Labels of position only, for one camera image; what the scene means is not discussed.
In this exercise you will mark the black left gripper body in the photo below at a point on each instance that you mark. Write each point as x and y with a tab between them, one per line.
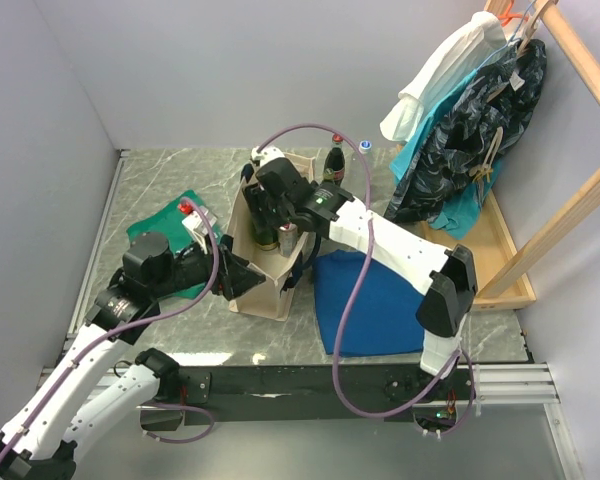
189	269

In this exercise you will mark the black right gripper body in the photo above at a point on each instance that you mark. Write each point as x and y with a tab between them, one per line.
275	212

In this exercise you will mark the green glass bottle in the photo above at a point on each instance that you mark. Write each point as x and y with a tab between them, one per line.
264	235

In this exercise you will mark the red silver beverage can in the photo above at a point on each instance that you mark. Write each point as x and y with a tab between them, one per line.
287	239

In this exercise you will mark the beige canvas tote bag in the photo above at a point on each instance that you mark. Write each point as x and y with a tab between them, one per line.
273	298

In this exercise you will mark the dark cola glass bottle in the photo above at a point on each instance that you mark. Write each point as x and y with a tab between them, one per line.
334	166

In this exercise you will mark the clear water bottle blue cap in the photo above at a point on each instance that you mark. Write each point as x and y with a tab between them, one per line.
365	147

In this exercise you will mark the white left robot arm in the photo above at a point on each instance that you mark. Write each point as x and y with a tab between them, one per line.
61	422

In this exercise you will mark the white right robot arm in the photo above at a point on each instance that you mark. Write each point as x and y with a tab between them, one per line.
446	278

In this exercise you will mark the green folded t-shirt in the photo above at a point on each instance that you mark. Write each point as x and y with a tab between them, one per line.
168	221

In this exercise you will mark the blue folded t-shirt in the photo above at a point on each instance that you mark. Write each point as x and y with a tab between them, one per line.
383	318

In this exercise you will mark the turquoise hanging shirt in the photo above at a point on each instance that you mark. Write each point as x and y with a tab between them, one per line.
455	158

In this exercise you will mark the wooden clothes rack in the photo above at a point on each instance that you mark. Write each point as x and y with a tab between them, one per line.
541	223

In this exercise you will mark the dark patterned hanging shirt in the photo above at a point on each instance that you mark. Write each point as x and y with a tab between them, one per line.
523	66

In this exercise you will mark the white hanging shirt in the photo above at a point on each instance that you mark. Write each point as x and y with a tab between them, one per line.
459	54

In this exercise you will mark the orange clothes hanger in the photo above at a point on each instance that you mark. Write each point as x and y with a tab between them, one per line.
507	15

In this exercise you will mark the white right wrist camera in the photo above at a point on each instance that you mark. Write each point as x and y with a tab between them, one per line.
262	156

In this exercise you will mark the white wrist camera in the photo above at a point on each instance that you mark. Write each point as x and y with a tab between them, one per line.
262	156
195	226

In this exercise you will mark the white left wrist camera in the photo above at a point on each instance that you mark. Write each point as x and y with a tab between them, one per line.
195	226

